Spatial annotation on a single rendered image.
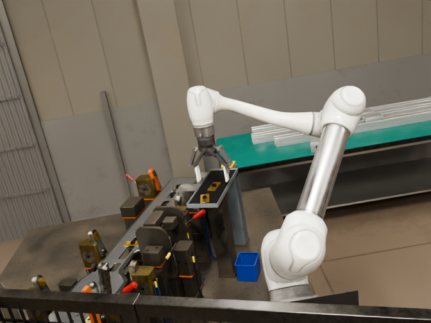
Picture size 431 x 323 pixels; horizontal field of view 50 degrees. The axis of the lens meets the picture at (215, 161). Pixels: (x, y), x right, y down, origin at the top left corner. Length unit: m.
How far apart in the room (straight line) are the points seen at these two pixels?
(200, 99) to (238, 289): 0.88
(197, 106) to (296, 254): 0.75
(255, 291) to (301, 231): 0.68
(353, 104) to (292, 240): 0.58
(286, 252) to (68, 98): 3.18
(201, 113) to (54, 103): 2.66
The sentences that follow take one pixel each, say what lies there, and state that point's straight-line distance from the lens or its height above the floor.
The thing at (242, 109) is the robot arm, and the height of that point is 1.47.
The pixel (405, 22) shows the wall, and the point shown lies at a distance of 4.60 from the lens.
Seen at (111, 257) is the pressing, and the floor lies 1.00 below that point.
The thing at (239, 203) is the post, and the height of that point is 0.95.
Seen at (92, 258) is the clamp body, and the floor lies 0.98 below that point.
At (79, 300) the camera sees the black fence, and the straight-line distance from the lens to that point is 0.84.
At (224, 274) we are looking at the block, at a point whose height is 0.72.
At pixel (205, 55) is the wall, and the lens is 4.20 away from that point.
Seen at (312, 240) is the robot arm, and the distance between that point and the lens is 1.55.
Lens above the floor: 2.00
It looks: 21 degrees down
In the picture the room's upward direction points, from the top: 10 degrees counter-clockwise
